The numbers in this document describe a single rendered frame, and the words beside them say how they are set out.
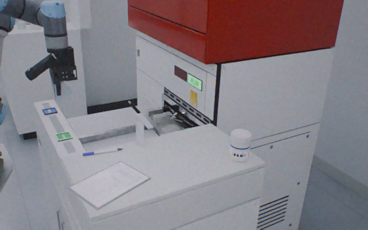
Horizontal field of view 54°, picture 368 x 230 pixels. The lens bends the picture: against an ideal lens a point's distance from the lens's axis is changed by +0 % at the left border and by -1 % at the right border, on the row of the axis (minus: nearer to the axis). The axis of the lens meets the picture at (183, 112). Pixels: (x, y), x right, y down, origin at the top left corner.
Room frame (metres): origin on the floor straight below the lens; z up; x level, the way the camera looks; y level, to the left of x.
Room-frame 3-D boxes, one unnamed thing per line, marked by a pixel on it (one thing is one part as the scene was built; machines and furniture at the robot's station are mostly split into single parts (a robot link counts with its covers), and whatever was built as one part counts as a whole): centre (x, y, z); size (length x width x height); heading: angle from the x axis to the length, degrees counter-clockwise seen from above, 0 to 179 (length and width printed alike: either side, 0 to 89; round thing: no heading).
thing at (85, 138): (1.53, 0.29, 0.84); 0.50 x 0.02 x 0.03; 120
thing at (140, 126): (1.19, 0.14, 1.03); 0.06 x 0.04 x 0.13; 120
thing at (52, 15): (1.23, 0.45, 1.41); 0.09 x 0.08 x 0.11; 47
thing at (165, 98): (1.58, 0.00, 0.89); 0.44 x 0.02 x 0.10; 30
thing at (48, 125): (1.33, 0.52, 0.89); 0.55 x 0.09 x 0.14; 30
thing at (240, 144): (1.12, -0.20, 1.01); 0.07 x 0.07 x 0.10
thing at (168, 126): (1.50, 0.06, 0.87); 0.36 x 0.08 x 0.03; 30
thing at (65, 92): (1.22, 0.43, 1.14); 0.06 x 0.03 x 0.09; 120
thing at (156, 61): (1.74, 0.08, 1.02); 0.82 x 0.03 x 0.40; 30
